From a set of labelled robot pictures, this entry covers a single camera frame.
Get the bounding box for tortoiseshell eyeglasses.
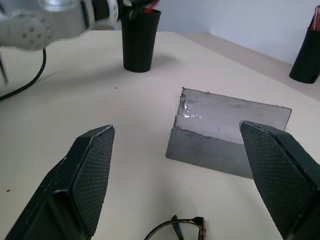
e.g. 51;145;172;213
143;214;207;240

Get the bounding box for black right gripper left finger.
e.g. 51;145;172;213
4;124;116;240

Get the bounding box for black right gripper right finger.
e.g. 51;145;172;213
239;120;320;240

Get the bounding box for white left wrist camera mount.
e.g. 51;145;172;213
106;0;126;25

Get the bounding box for red marker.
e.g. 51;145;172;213
308;4;320;32

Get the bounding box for black plastic cup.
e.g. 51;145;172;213
120;8;162;74
288;25;320;85

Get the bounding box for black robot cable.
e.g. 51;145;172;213
0;47;48;102

